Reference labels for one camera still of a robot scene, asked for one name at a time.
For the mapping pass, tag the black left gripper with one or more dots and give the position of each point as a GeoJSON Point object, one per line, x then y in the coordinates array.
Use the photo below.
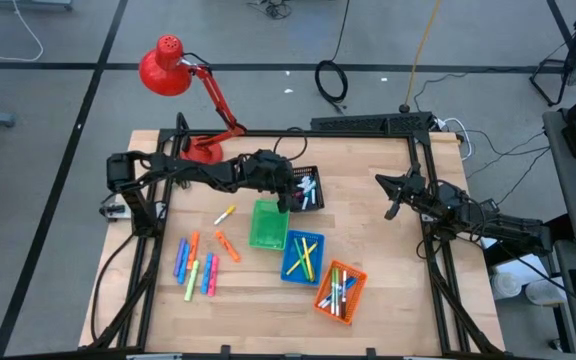
{"type": "Point", "coordinates": [268, 172]}

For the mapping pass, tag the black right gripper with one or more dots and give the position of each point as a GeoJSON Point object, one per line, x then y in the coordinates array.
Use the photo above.
{"type": "Point", "coordinates": [415, 190]}

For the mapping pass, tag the red-capped white marker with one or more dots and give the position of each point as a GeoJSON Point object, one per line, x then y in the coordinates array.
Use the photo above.
{"type": "Point", "coordinates": [298, 192]}

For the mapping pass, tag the teal-capped white marker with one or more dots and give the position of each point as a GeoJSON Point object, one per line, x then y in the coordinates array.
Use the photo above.
{"type": "Point", "coordinates": [307, 201]}

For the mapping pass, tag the green-capped white marker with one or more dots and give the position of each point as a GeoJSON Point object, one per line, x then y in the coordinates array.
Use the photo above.
{"type": "Point", "coordinates": [313, 194]}

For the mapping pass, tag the green plastic basket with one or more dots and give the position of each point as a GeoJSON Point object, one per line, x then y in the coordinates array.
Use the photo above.
{"type": "Point", "coordinates": [268, 230]}

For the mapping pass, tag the yellow-capped white marker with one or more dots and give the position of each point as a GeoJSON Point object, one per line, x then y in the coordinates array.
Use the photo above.
{"type": "Point", "coordinates": [224, 215]}

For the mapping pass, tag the blue plastic basket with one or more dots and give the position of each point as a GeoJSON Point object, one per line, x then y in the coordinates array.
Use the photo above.
{"type": "Point", "coordinates": [291, 250]}

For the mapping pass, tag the orange highlighter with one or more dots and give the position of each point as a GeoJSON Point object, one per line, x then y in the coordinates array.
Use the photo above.
{"type": "Point", "coordinates": [228, 246]}
{"type": "Point", "coordinates": [194, 250]}

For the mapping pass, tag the slim green highlighter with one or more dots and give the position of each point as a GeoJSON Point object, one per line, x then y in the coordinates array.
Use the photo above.
{"type": "Point", "coordinates": [301, 257]}

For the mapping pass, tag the blue pen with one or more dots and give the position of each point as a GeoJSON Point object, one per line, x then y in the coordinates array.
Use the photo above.
{"type": "Point", "coordinates": [323, 303]}
{"type": "Point", "coordinates": [352, 283]}

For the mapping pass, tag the white pen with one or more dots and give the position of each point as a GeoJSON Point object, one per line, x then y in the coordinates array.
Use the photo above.
{"type": "Point", "coordinates": [344, 295]}

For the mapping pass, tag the green pen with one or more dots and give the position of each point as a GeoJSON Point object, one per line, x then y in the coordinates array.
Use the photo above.
{"type": "Point", "coordinates": [333, 290]}
{"type": "Point", "coordinates": [337, 295]}

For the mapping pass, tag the pink highlighter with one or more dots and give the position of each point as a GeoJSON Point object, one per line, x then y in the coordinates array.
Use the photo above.
{"type": "Point", "coordinates": [213, 275]}

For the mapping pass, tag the orange plastic basket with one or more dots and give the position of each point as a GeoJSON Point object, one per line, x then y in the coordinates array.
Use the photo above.
{"type": "Point", "coordinates": [352, 306]}

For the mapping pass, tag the purple highlighter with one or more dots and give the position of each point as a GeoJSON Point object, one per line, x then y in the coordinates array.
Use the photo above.
{"type": "Point", "coordinates": [180, 257]}

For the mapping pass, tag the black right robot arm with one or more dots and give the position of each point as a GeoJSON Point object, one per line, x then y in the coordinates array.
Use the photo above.
{"type": "Point", "coordinates": [513, 227]}

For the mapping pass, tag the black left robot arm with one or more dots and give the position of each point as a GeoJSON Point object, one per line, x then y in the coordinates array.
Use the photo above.
{"type": "Point", "coordinates": [193, 172]}

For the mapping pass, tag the silver mounting plate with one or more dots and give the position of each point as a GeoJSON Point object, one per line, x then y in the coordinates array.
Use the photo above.
{"type": "Point", "coordinates": [125, 215]}
{"type": "Point", "coordinates": [425, 217]}

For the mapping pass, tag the black plastic basket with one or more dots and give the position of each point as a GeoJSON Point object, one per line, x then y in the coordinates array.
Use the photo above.
{"type": "Point", "coordinates": [320, 200]}

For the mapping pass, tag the black perforated box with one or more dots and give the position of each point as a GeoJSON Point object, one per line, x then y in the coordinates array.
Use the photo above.
{"type": "Point", "coordinates": [368, 123]}

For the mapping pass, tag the white round lid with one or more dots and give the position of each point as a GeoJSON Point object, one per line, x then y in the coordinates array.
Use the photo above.
{"type": "Point", "coordinates": [543, 294]}
{"type": "Point", "coordinates": [505, 285]}

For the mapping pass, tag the red desk lamp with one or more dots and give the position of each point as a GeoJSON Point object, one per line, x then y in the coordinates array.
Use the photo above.
{"type": "Point", "coordinates": [165, 72]}

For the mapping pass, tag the white paper sheet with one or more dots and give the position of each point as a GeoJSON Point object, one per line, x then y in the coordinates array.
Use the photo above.
{"type": "Point", "coordinates": [523, 265]}

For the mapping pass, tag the grey metal base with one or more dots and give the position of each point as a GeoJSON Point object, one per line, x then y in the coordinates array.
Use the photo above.
{"type": "Point", "coordinates": [28, 4]}

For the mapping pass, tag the black aluminium table frame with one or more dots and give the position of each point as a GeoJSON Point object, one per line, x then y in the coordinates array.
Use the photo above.
{"type": "Point", "coordinates": [263, 133]}

